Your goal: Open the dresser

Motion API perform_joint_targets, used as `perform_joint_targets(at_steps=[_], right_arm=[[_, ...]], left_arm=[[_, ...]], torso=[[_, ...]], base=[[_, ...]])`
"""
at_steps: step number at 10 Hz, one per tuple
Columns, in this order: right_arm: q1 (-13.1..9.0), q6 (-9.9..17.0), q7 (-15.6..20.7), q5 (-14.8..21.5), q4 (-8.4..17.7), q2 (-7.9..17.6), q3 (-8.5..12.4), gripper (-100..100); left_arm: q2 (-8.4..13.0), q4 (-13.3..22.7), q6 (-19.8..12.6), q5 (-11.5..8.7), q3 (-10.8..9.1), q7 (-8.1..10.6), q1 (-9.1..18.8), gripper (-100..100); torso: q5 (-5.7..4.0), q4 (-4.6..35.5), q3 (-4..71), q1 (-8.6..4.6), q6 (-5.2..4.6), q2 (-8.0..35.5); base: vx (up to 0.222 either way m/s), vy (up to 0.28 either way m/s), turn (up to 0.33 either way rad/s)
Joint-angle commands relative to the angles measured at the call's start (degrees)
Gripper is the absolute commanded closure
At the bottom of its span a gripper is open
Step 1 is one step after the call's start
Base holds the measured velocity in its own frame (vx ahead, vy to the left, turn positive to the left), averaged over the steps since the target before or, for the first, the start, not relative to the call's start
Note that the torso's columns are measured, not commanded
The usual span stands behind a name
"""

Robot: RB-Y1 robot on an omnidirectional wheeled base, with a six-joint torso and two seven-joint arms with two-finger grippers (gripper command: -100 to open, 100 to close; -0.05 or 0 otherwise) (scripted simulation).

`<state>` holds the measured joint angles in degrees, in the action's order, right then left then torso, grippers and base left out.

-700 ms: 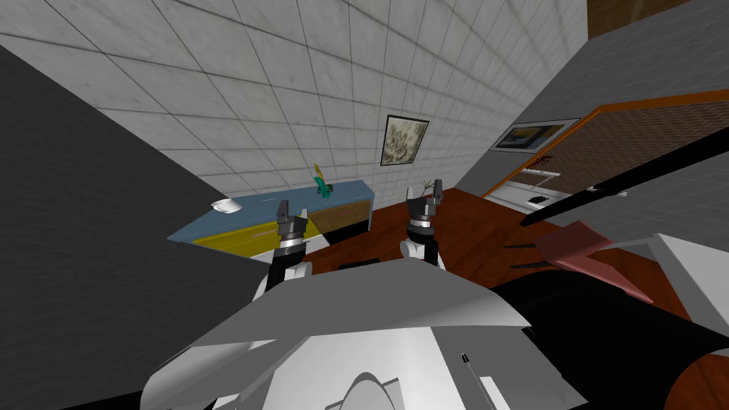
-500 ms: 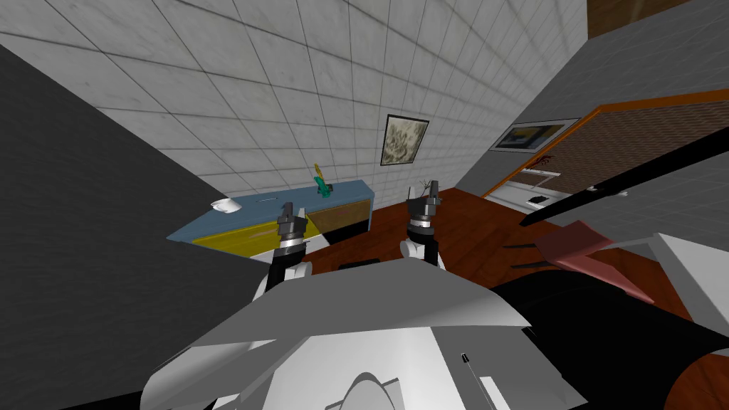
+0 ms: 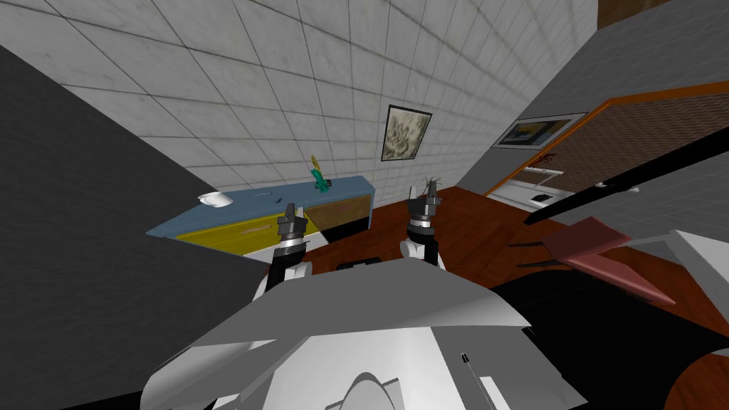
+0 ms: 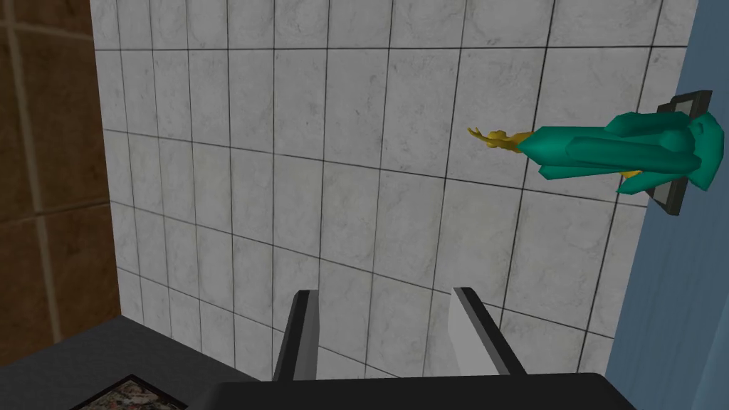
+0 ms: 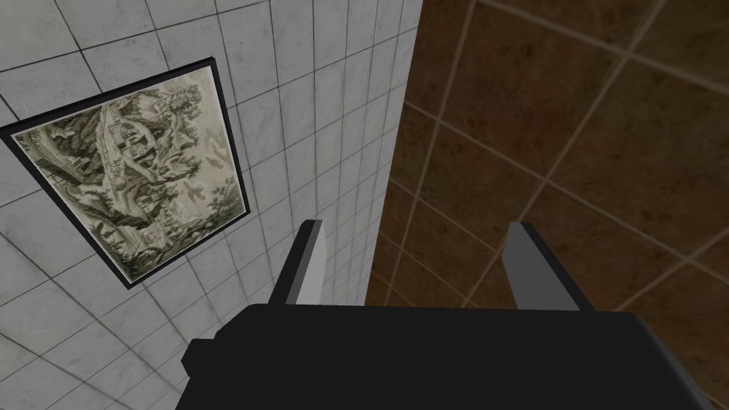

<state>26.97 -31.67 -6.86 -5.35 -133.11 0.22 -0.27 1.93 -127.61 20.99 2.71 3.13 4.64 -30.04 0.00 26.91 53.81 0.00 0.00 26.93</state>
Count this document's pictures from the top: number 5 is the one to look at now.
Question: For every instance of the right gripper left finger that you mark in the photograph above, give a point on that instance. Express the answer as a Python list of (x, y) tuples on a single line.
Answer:
[(304, 267)]

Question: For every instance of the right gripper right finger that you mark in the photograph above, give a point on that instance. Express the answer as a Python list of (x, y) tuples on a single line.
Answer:
[(541, 273)]

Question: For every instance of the black framed landscape picture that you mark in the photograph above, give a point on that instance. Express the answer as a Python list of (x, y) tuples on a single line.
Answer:
[(136, 171)]

